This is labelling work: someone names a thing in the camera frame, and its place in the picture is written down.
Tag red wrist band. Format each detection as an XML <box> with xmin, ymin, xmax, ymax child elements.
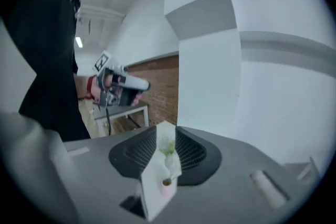
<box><xmin>86</xmin><ymin>75</ymin><xmax>97</xmax><ymax>100</ymax></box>

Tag person in dark clothes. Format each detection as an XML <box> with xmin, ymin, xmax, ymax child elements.
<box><xmin>0</xmin><ymin>0</ymin><xmax>91</xmax><ymax>142</ymax></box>

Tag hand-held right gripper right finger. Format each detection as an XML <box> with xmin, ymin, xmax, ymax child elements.
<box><xmin>174</xmin><ymin>125</ymin><xmax>223</xmax><ymax>187</ymax></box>

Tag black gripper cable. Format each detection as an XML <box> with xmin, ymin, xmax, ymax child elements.
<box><xmin>104</xmin><ymin>106</ymin><xmax>113</xmax><ymax>137</ymax></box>

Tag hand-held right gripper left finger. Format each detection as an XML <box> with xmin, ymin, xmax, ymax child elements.
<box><xmin>108</xmin><ymin>125</ymin><xmax>159</xmax><ymax>179</ymax></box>

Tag person's left forearm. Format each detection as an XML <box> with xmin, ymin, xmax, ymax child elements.
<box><xmin>74</xmin><ymin>74</ymin><xmax>92</xmax><ymax>100</ymax></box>

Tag person's beige trousers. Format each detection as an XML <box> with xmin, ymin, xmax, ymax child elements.
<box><xmin>78</xmin><ymin>98</ymin><xmax>108</xmax><ymax>140</ymax></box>

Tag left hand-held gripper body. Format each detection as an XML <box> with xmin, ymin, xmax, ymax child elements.
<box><xmin>91</xmin><ymin>50</ymin><xmax>152</xmax><ymax>108</ymax></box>

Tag person's left hand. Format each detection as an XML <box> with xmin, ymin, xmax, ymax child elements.
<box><xmin>90</xmin><ymin>73</ymin><xmax>143</xmax><ymax>108</ymax></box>

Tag artificial flower stems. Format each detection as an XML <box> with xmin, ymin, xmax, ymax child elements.
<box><xmin>156</xmin><ymin>132</ymin><xmax>182</xmax><ymax>179</ymax></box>

